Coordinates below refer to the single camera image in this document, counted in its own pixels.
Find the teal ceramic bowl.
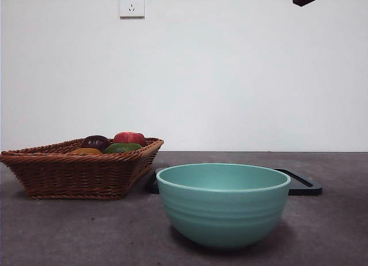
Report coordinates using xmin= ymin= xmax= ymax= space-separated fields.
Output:
xmin=155 ymin=163 xmax=292 ymax=252

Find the brown kiwi fruit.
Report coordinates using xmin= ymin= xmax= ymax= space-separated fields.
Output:
xmin=68 ymin=147 xmax=103 ymax=156

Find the dark teal rectangular tray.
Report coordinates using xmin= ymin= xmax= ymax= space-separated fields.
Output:
xmin=146 ymin=167 xmax=323 ymax=196

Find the red peach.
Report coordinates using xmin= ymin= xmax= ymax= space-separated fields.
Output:
xmin=113 ymin=131 xmax=147 ymax=147

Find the green avocado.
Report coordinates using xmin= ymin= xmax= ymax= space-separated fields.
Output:
xmin=103 ymin=142 xmax=143 ymax=154

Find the dark purple round fruit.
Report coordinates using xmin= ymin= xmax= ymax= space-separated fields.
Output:
xmin=80 ymin=134 xmax=112 ymax=150

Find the brown wicker basket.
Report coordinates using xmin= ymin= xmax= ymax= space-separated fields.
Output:
xmin=0 ymin=137 xmax=164 ymax=201

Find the white wall power socket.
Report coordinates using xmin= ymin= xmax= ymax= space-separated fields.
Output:
xmin=119 ymin=0 xmax=145 ymax=19

